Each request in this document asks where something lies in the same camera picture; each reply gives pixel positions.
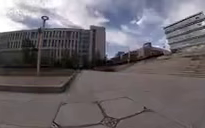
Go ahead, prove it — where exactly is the grey banded building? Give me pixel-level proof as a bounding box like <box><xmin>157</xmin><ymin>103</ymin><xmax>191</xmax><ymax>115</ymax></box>
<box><xmin>163</xmin><ymin>11</ymin><xmax>205</xmax><ymax>52</ymax></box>

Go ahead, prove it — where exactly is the lamp pole with ring head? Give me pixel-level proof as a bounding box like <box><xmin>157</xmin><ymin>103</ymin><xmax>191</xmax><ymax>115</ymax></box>
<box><xmin>36</xmin><ymin>15</ymin><xmax>50</xmax><ymax>76</ymax></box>

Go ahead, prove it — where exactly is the grey concrete slab pavement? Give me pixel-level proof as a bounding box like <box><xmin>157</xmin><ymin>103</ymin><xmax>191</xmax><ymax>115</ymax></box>
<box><xmin>0</xmin><ymin>69</ymin><xmax>205</xmax><ymax>128</ymax></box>

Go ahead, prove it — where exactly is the raised concrete kerb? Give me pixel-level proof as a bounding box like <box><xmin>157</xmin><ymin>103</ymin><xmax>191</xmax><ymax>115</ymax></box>
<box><xmin>0</xmin><ymin>70</ymin><xmax>80</xmax><ymax>94</ymax></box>

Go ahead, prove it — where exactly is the bare ground bed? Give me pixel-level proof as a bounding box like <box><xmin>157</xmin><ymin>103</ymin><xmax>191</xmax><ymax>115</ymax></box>
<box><xmin>0</xmin><ymin>68</ymin><xmax>76</xmax><ymax>86</ymax></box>

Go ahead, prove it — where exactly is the large grey windowed building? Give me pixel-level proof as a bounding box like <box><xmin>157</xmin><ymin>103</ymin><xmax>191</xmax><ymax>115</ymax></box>
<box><xmin>0</xmin><ymin>25</ymin><xmax>107</xmax><ymax>69</ymax></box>

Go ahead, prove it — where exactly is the bare brown slope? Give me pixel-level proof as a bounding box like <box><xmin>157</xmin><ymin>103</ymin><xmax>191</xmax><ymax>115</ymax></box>
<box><xmin>118</xmin><ymin>47</ymin><xmax>205</xmax><ymax>80</ymax></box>

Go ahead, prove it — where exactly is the low long building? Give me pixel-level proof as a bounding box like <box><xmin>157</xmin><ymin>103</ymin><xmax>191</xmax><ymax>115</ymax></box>
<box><xmin>110</xmin><ymin>41</ymin><xmax>173</xmax><ymax>64</ymax></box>

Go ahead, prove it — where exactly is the row of trees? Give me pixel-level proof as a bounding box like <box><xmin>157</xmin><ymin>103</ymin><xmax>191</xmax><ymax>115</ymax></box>
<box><xmin>0</xmin><ymin>46</ymin><xmax>106</xmax><ymax>70</ymax></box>

